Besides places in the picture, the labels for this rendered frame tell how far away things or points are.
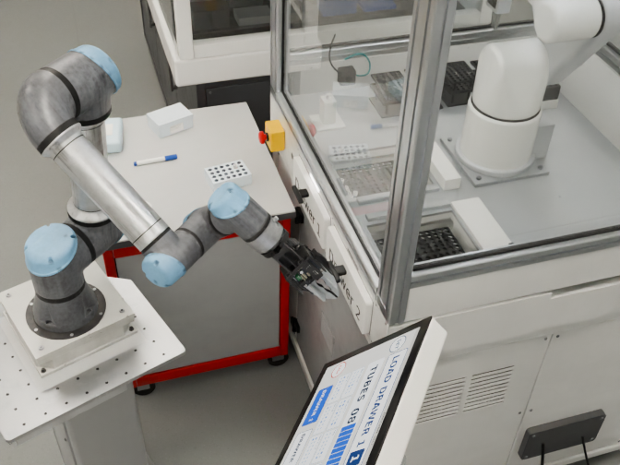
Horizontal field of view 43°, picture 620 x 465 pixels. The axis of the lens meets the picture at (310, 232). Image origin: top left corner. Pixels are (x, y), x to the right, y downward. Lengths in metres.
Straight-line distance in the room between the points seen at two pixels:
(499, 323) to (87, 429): 1.09
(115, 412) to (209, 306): 0.53
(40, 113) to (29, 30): 3.56
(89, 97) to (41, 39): 3.38
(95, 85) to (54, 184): 2.17
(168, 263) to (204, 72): 1.38
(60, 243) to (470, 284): 0.92
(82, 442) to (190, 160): 0.92
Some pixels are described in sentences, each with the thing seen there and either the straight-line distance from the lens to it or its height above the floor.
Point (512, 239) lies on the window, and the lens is 1.78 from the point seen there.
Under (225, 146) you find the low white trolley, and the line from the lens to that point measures 2.60.
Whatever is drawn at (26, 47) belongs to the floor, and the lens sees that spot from 4.94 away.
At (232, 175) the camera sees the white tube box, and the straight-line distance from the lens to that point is 2.42.
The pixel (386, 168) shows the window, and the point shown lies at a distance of 1.66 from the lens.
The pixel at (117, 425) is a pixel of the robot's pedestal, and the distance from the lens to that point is 2.26.
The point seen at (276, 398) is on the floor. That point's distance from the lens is 2.82.
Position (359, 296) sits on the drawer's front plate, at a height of 0.91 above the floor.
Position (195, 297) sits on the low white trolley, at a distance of 2.51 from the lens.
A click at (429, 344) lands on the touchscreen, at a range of 1.44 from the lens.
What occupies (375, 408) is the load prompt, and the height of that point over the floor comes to 1.16.
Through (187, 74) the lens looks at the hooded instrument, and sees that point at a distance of 2.82.
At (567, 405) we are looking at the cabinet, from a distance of 2.45.
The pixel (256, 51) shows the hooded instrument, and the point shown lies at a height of 0.90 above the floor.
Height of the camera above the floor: 2.26
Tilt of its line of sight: 41 degrees down
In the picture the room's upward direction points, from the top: 2 degrees clockwise
